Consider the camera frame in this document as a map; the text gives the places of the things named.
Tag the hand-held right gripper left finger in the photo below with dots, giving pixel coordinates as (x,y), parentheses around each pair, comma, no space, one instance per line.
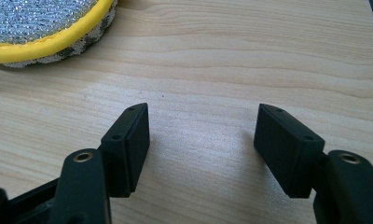
(125,155)

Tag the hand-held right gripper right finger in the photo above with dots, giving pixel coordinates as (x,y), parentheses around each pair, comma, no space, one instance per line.
(287,155)

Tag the round yellow-rimmed scouring pad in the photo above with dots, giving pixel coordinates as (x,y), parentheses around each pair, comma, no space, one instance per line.
(38,28)

